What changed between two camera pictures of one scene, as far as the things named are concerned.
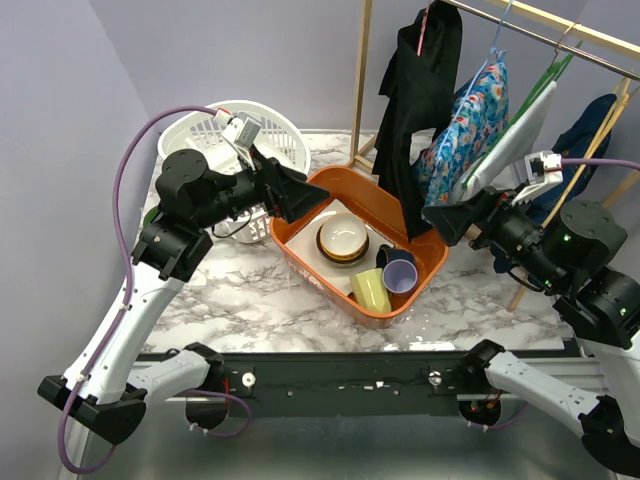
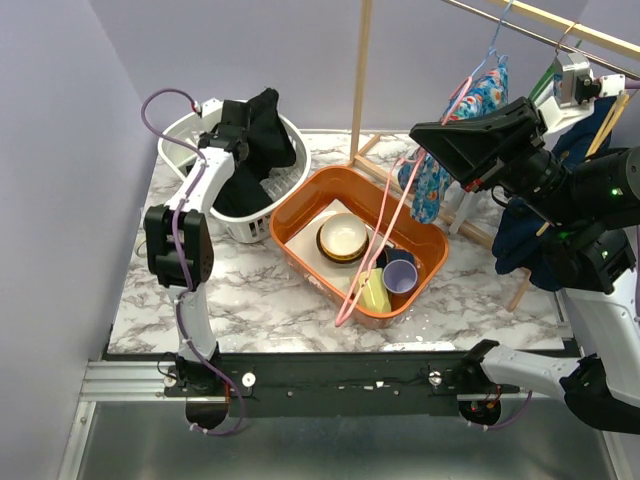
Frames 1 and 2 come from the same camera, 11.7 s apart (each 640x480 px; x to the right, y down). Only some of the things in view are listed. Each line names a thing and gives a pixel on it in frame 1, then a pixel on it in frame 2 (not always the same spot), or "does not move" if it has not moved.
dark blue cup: (387, 255) does not move
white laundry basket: (197, 129) does not move
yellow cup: (370, 291) does not move
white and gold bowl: (342, 239) does not move
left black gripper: (294, 197) → (210, 132)
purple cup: (399, 276) does not move
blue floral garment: (472, 133) does not move
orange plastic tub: (363, 195) does not move
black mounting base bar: (366, 384) does not move
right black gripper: (489, 206) → (478, 151)
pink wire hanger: (424, 26) → (405, 175)
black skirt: (416, 92) → (269, 146)
